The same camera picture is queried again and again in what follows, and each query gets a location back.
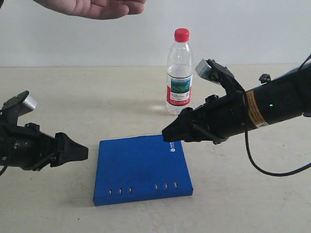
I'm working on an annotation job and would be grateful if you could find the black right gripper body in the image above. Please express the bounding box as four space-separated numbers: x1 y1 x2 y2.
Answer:
193 95 247 144

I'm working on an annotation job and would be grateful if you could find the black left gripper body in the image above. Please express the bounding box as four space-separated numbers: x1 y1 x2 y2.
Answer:
7 123 62 171

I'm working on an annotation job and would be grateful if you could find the clear water bottle red cap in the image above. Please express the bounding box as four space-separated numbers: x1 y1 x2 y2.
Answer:
166 28 194 115

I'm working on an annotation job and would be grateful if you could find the blue ring binder notebook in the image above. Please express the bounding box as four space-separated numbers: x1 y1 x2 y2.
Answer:
93 135 193 206

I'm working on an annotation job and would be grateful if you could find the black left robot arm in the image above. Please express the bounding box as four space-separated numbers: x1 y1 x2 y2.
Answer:
0 123 88 174

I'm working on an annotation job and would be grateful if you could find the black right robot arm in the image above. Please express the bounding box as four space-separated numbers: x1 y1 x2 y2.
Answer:
162 63 311 144

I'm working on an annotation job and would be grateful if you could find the person's open hand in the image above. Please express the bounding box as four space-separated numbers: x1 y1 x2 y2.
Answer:
36 0 146 20

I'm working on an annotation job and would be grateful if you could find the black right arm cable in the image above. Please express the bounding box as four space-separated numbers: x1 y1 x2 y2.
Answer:
244 53 311 177

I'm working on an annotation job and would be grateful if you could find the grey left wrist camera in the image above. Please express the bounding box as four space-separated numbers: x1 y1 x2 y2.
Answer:
16 90 37 117

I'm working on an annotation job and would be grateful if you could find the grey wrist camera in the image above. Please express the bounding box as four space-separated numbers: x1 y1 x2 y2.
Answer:
195 59 214 82
16 90 37 117

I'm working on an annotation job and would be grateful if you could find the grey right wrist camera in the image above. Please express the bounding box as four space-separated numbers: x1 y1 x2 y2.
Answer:
195 59 214 82

